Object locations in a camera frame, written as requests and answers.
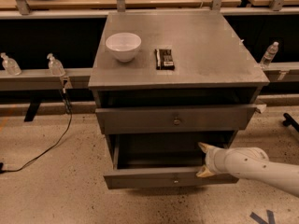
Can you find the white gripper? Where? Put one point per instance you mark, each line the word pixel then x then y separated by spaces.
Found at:
pixel 214 160

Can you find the grey drawer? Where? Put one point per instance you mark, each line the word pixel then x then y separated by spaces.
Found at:
pixel 153 160
pixel 174 119

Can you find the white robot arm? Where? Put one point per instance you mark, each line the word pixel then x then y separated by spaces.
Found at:
pixel 250 163

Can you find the grey wooden drawer cabinet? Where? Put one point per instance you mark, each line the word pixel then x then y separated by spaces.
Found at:
pixel 212 66

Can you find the grey top drawer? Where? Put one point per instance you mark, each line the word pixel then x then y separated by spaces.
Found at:
pixel 174 119

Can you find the black chair base leg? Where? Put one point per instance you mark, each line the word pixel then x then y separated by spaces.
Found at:
pixel 290 121

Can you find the clear plastic water bottle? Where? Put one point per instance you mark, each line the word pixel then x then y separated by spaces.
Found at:
pixel 269 54

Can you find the white ceramic bowl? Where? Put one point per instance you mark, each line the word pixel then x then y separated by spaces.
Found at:
pixel 123 46

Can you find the clear pump bottle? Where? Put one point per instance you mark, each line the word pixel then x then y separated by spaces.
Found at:
pixel 55 66
pixel 10 65

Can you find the clear pump bottle far left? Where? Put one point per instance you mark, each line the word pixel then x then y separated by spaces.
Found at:
pixel 10 65

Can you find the grey metal rail shelf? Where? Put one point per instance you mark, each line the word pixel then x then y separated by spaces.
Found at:
pixel 42 79

